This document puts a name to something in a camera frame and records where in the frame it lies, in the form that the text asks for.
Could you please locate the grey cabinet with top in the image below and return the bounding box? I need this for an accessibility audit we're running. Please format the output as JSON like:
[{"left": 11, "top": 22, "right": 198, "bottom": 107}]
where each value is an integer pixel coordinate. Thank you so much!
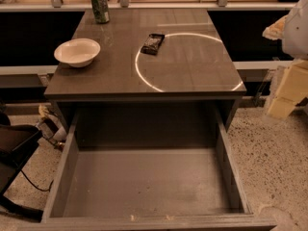
[{"left": 45, "top": 9, "right": 245, "bottom": 126}]

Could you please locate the white ceramic bowl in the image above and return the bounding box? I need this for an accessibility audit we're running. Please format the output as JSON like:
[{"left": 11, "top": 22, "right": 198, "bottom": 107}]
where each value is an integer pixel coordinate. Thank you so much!
[{"left": 54, "top": 38, "right": 101, "bottom": 67}]

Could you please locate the black cable on floor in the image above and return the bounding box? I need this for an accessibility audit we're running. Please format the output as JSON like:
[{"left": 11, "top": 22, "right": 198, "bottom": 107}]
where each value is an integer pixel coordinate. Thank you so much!
[{"left": 19, "top": 168, "right": 54, "bottom": 193}]

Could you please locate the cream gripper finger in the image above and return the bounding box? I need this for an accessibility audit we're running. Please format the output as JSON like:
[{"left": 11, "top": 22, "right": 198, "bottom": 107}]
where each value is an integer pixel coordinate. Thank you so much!
[
  {"left": 267, "top": 60, "right": 308, "bottom": 119},
  {"left": 262, "top": 15, "right": 287, "bottom": 40}
]

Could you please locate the black chair base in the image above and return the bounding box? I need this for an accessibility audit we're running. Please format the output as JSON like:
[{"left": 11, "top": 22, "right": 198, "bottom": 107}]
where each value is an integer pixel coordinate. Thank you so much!
[{"left": 0, "top": 113, "right": 43, "bottom": 221}]

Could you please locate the open grey top drawer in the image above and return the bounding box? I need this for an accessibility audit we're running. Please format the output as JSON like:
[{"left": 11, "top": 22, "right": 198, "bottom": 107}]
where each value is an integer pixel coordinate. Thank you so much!
[{"left": 18, "top": 103, "right": 276, "bottom": 231}]

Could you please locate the black rxbar chocolate wrapper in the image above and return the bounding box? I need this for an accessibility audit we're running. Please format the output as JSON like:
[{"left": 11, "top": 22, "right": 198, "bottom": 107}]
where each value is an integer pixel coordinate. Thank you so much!
[{"left": 141, "top": 34, "right": 165, "bottom": 55}]

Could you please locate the green soda can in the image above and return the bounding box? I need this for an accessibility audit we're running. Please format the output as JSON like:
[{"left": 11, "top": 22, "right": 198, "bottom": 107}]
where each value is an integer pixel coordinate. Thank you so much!
[{"left": 91, "top": 0, "right": 110, "bottom": 24}]

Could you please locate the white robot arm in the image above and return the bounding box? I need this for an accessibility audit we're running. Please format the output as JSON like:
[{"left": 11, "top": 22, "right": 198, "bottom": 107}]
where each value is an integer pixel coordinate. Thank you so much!
[{"left": 262, "top": 0, "right": 308, "bottom": 119}]

